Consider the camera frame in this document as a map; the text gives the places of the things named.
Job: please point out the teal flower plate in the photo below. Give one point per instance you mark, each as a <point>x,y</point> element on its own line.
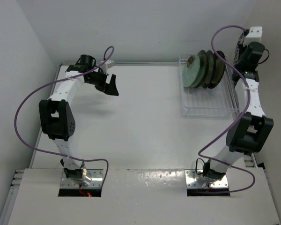
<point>199,77</point>
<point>190,70</point>

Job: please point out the grey rimmed plate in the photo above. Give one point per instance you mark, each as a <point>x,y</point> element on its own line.
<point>210,73</point>
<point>204,64</point>

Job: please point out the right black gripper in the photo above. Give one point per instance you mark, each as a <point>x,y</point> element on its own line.
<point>242,48</point>

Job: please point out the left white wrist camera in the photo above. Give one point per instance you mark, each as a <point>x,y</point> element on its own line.
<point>107,65</point>

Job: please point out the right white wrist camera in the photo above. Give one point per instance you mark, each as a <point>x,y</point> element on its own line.
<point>254,35</point>

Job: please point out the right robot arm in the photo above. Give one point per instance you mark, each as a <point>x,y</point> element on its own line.
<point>250,132</point>

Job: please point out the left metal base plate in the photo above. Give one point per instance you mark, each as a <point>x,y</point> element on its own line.
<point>89,178</point>

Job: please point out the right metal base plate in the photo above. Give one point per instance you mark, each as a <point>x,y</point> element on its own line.
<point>195,181</point>

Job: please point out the black patterned rim plate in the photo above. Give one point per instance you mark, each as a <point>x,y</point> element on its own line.
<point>218,72</point>

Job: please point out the white wire dish rack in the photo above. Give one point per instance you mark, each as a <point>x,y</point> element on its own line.
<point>219,102</point>

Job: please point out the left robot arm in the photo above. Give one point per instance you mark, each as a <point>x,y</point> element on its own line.
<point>57,120</point>

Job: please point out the blue floral white plate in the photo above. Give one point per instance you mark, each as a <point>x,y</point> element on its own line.
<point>238,49</point>

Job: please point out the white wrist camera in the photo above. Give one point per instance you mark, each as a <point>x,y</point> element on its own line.
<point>107,65</point>
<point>254,35</point>

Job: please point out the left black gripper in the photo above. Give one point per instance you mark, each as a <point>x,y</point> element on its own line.
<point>109,88</point>

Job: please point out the metal base plate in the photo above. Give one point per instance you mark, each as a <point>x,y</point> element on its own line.
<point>89,178</point>
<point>195,181</point>

